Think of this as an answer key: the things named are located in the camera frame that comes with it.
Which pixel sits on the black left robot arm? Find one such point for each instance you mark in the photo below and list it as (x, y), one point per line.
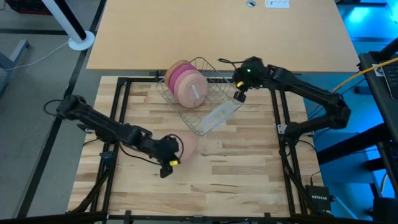
(102, 126)

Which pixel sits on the grey furniture leg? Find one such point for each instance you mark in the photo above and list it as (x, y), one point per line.
(12, 59)

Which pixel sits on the small black adapter box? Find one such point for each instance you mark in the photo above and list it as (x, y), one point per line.
(107, 158)

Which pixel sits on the light wooden desk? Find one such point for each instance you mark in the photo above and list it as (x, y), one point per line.
(140, 37)

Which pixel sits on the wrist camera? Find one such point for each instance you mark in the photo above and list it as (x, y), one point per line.
(240, 96)
(166, 171)

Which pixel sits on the black aluminium table frame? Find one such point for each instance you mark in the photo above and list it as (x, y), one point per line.
(287, 174)

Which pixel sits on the black crossbar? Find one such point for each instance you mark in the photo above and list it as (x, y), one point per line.
(46, 217)

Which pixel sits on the clear plastic plate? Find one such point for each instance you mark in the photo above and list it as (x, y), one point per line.
(217, 116)

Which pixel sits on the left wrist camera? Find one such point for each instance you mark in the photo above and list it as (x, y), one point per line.
(166, 171)

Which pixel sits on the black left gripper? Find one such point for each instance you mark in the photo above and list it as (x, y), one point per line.
(161, 149)

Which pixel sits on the peach pink plastic plate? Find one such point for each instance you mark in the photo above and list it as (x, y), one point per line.
(192, 91)
(189, 146)

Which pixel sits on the dark crate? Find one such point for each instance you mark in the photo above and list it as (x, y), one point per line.
(28, 6)

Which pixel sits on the white desk outlet plate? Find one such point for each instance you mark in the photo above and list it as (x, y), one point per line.
(277, 3)

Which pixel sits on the orange brown plastic plate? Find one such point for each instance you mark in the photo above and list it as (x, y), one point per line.
(179, 62)

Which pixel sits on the black white pole stand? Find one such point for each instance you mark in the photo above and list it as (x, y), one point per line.
(74, 31)

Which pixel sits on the black network switch box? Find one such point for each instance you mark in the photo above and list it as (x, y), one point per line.
(318, 197)

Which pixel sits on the black equipment cart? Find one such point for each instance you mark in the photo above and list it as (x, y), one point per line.
(388, 93)

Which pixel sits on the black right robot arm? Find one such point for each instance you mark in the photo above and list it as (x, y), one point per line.
(311, 90)

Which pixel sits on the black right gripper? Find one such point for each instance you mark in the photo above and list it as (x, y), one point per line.
(252, 74)

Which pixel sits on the magenta plastic plate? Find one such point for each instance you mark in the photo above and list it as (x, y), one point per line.
(185, 66)

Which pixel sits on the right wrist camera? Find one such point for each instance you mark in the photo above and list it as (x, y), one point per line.
(240, 96)

